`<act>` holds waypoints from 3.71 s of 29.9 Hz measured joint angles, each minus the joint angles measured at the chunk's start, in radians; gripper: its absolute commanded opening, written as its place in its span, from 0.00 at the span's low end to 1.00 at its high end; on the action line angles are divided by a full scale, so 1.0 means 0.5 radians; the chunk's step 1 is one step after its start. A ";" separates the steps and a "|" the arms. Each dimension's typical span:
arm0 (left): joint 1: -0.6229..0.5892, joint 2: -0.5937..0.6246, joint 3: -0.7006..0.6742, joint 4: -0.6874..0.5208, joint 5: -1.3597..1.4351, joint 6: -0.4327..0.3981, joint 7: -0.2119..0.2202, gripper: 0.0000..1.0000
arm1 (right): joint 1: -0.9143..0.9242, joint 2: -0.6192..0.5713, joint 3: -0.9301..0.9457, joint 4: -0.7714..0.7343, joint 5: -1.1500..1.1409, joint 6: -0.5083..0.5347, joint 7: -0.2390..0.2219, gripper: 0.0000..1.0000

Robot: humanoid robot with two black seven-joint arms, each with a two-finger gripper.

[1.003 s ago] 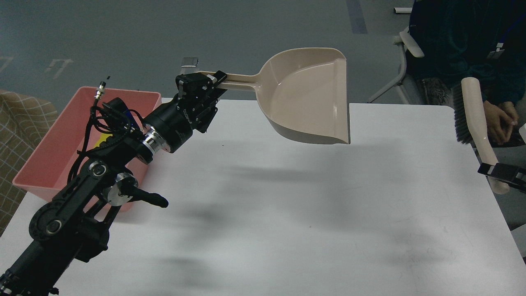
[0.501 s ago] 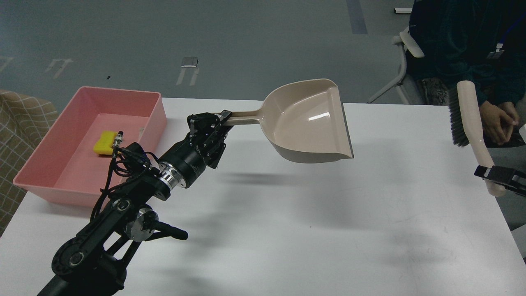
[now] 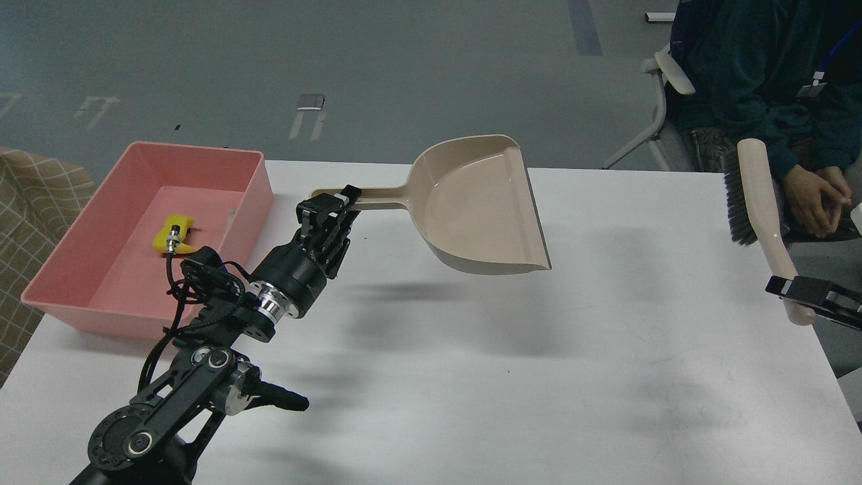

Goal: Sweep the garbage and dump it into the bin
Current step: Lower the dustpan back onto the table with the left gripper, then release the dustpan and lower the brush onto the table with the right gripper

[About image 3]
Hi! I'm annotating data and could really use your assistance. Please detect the beige hand brush black bristles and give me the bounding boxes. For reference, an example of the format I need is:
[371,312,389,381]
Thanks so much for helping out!
[723,138,818,327]

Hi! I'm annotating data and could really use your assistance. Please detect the pink plastic bin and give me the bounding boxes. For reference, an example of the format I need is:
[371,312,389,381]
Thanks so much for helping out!
[21,142,272,341]

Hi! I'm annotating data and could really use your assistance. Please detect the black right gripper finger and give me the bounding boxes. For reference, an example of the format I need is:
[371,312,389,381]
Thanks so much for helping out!
[765,276,861,331]

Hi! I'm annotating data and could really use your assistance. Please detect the yellow green sponge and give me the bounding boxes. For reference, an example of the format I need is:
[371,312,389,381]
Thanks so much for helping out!
[151,213,197,255]

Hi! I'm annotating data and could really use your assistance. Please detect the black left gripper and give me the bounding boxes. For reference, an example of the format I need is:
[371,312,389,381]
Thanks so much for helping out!
[251,185,362,319]

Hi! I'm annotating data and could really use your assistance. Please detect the white office chair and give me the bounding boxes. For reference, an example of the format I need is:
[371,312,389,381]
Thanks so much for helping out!
[601,39,695,171]

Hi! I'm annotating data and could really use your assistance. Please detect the beige checkered cloth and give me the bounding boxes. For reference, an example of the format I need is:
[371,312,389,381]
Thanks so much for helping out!
[1,147,96,383]

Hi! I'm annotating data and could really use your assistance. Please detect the beige plastic dustpan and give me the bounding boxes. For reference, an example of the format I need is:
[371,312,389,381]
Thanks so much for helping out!
[353,134,552,276]

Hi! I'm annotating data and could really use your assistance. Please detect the seated person in teal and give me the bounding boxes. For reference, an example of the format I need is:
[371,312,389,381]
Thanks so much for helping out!
[674,1,860,240]

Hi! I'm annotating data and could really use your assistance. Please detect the person's clasped hands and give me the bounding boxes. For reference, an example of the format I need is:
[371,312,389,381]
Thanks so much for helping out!
[780,165,853,238]

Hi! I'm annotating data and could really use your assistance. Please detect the grey floor socket plate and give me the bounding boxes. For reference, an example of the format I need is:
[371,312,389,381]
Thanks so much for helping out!
[296,93,326,112]

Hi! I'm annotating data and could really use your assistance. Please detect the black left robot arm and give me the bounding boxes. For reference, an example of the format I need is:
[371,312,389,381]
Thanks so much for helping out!
[73,185,362,484]

